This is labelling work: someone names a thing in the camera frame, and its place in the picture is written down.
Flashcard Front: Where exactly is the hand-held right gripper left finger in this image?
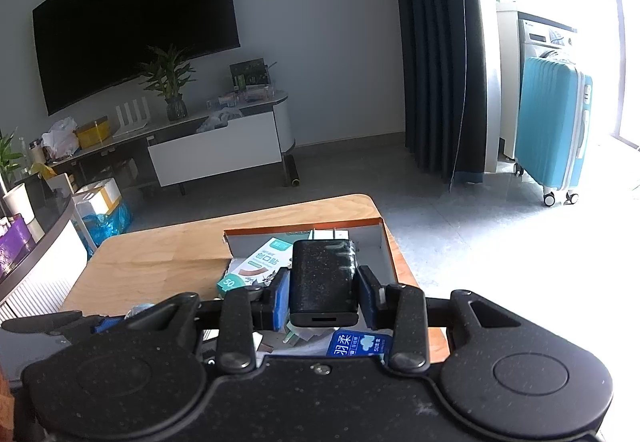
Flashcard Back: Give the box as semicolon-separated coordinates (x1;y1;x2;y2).
125;268;292;374

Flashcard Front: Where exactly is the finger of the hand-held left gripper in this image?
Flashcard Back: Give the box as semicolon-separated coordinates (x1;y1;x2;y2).
2;312;129;335

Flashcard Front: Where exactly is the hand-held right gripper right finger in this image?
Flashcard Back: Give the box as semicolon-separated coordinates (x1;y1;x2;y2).
356;266;532;374

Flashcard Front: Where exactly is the teal and white carton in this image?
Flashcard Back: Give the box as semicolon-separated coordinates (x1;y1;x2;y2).
216;237;297;299

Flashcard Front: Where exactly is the blue tissue packet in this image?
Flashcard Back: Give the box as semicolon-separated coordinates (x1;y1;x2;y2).
326;329;393;363

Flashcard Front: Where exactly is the black power bank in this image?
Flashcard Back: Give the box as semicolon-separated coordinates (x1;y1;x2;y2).
289;238;360;329

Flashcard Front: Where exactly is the orange cardboard box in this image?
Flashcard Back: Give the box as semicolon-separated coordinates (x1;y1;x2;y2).
222;217;448;365

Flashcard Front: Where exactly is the curved ribbed counter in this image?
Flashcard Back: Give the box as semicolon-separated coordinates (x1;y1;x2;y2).
0;172;91;323

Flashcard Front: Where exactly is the purple round tin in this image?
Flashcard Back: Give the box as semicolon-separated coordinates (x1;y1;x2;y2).
0;214;33;280

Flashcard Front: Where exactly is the blue plastic bag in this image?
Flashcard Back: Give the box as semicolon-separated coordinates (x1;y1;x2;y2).
80;202;133;253

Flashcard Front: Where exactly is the white paper cup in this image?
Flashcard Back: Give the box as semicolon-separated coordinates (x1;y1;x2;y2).
2;182;32;223

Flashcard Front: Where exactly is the black roll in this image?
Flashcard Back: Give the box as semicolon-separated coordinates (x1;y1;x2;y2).
282;153;302;188

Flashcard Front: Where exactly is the white and yellow carton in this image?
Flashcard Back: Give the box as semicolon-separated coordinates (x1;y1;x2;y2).
71;178;122;218

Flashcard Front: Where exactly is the white television cabinet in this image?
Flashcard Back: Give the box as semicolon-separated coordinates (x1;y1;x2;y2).
47;87;297;195

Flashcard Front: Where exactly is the green potted plant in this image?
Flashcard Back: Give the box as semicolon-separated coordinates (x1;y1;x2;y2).
0;127;26;193

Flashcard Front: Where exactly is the white plastic bag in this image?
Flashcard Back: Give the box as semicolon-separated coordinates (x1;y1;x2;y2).
41;118;80;157

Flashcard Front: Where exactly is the pale crumpled bag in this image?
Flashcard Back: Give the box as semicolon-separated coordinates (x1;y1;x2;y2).
196;107;245;133

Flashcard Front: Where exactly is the yellow box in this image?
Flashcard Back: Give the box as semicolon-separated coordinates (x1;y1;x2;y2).
75;117;111;149

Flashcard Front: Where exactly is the white router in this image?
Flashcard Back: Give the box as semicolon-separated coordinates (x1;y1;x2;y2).
114;97;151;138

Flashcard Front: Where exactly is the green and black box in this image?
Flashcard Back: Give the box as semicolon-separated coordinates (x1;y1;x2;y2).
230;58;271;90

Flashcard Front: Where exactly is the potted plant glass vase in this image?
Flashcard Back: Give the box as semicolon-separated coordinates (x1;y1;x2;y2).
137;44;197;122

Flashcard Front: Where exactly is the blue suitcase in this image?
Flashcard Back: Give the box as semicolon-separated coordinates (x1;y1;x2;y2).
514;53;593;208

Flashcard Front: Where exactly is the dark curtain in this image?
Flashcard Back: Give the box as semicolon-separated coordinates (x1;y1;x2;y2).
387;0;488;188

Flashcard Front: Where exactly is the white washing machine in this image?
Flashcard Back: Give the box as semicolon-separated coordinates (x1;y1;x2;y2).
497;11;578;163

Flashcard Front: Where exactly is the black wall television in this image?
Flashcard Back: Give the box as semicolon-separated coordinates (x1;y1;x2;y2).
32;0;241;117

